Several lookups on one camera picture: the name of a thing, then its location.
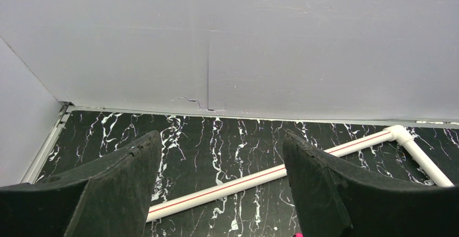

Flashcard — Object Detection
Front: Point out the white PVC pipe frame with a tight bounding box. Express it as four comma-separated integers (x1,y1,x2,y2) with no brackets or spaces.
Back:
146,125,454,222

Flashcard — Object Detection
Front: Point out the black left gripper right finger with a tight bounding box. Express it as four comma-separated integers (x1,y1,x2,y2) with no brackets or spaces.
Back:
283,131,458,236

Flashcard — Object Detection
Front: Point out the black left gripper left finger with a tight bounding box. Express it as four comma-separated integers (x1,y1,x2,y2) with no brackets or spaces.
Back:
1,130,162,236

